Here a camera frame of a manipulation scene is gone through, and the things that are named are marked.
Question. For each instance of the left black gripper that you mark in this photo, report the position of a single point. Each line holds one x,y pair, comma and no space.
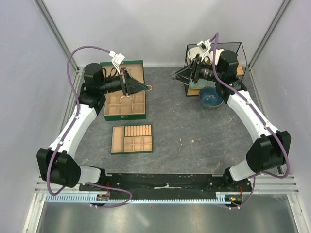
127,80

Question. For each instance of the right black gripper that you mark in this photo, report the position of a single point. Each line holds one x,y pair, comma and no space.
184,75

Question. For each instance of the green jewelry tray insert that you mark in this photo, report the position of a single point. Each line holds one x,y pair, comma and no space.
132,139

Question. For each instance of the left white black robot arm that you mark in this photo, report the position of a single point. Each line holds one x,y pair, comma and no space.
56,163

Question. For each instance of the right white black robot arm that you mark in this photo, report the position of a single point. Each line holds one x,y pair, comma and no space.
270,146

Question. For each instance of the green open jewelry box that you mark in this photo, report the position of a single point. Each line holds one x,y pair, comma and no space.
118,107

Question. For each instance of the white ceramic bowl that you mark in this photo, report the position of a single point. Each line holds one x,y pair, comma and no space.
193,52

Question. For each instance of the blue ceramic bowl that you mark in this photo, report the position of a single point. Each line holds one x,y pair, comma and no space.
209,98

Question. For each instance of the white scalloped dish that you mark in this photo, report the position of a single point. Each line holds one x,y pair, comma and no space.
215,58

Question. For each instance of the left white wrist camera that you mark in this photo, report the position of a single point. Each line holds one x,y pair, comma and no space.
117,59

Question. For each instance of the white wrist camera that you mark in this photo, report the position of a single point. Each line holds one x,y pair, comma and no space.
117,59
205,47

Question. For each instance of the black wire shelf rack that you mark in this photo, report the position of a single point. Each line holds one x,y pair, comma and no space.
237,47

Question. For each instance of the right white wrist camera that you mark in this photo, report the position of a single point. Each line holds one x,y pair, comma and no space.
205,47

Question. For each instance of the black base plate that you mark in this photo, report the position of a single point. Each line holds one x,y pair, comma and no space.
173,186

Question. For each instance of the light blue cable duct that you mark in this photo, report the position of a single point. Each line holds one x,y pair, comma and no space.
104,198

